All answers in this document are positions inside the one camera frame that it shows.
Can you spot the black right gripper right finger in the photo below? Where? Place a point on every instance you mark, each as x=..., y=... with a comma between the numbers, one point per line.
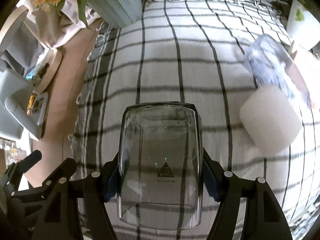
x=264, y=218

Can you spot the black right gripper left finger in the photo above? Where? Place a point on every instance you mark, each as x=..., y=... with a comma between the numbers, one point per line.
x=59, y=217

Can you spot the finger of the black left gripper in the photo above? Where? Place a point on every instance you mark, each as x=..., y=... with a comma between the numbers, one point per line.
x=20, y=207

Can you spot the clear square glass cup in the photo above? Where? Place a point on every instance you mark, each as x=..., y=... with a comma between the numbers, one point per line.
x=162, y=188

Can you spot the white frosted plastic cup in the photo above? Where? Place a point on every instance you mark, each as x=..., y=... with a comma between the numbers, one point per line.
x=270, y=120

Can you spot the pink plastic cup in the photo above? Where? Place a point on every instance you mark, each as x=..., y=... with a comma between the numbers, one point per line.
x=300, y=86

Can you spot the white patterned paper cup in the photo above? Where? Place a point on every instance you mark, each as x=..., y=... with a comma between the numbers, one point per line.
x=293, y=50

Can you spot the white desktop device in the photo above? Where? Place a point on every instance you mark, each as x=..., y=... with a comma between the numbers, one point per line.
x=15, y=94

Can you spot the pink beige curtain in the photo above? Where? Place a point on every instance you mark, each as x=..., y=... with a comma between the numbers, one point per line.
x=57, y=27

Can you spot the white plant pot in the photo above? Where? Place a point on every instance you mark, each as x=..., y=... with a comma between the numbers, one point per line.
x=302, y=26

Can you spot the light blue ribbed vase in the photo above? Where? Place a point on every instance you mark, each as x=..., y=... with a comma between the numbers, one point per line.
x=118, y=13

